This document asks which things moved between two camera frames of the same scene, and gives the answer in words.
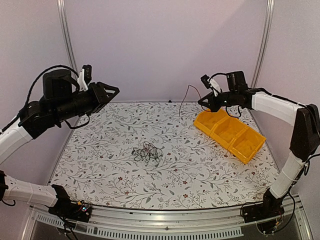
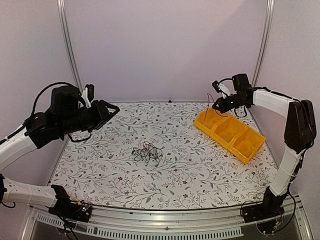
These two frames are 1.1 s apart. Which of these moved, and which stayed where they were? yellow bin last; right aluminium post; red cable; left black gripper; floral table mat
Moved: red cable; left black gripper
Stayed: right aluminium post; yellow bin last; floral table mat
